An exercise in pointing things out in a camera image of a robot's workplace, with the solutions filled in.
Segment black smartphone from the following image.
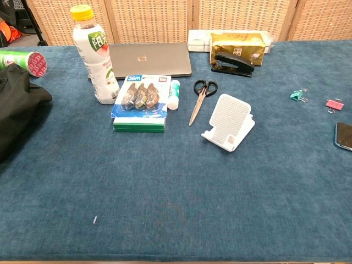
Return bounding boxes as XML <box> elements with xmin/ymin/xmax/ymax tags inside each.
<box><xmin>333</xmin><ymin>122</ymin><xmax>352</xmax><ymax>152</ymax></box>

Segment white phone stand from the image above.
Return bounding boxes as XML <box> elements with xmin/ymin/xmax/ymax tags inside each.
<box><xmin>201</xmin><ymin>93</ymin><xmax>256</xmax><ymax>152</ymax></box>

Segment white green glue stick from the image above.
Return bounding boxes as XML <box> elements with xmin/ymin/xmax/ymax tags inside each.
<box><xmin>167</xmin><ymin>79</ymin><xmax>181</xmax><ymax>111</ymax></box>

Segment green and white box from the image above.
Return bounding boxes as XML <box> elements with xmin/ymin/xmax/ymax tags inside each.
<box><xmin>113</xmin><ymin>117</ymin><xmax>167</xmax><ymax>134</ymax></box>

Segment correction tape blister pack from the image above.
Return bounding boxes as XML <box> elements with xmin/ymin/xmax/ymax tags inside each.
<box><xmin>110</xmin><ymin>74</ymin><xmax>172</xmax><ymax>120</ymax></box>

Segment blue table cloth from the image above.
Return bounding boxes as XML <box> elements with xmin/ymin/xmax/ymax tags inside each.
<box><xmin>0</xmin><ymin>40</ymin><xmax>352</xmax><ymax>262</ymax></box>

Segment grey laptop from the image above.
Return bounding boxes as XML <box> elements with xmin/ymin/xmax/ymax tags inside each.
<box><xmin>88</xmin><ymin>42</ymin><xmax>193</xmax><ymax>80</ymax></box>

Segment black stapler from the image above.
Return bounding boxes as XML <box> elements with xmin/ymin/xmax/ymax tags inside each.
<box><xmin>211</xmin><ymin>51</ymin><xmax>255</xmax><ymax>78</ymax></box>

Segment white flat box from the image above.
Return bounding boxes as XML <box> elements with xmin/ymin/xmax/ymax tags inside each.
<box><xmin>187</xmin><ymin>29</ymin><xmax>275</xmax><ymax>53</ymax></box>

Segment gold tissue pack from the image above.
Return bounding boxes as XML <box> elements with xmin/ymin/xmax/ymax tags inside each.
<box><xmin>209</xmin><ymin>32</ymin><xmax>267</xmax><ymax>67</ymax></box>

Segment yellow capped drink bottle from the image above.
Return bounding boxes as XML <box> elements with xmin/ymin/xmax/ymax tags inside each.
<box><xmin>69</xmin><ymin>5</ymin><xmax>120</xmax><ymax>105</ymax></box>

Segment wicker folding screen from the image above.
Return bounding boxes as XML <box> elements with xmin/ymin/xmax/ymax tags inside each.
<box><xmin>25</xmin><ymin>0</ymin><xmax>352</xmax><ymax>46</ymax></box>

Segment green binder clip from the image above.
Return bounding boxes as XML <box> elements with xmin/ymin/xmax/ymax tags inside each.
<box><xmin>290</xmin><ymin>87</ymin><xmax>309</xmax><ymax>103</ymax></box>

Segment pink binder clip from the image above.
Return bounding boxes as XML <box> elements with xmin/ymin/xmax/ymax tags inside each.
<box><xmin>326</xmin><ymin>98</ymin><xmax>345</xmax><ymax>114</ymax></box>

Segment black fabric bag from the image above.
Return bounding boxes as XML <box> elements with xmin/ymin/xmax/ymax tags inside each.
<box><xmin>0</xmin><ymin>63</ymin><xmax>53</xmax><ymax>163</ymax></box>

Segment green snack tube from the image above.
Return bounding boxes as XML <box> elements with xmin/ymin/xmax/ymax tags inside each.
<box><xmin>0</xmin><ymin>49</ymin><xmax>48</xmax><ymax>78</ymax></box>

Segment black tripod leg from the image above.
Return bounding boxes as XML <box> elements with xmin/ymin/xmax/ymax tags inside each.
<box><xmin>21</xmin><ymin>0</ymin><xmax>48</xmax><ymax>47</ymax></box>

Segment orange bag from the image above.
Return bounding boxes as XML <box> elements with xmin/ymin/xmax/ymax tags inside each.
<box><xmin>0</xmin><ymin>17</ymin><xmax>22</xmax><ymax>45</ymax></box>

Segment black handled scissors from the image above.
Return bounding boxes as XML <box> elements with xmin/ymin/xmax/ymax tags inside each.
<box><xmin>188</xmin><ymin>79</ymin><xmax>218</xmax><ymax>127</ymax></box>

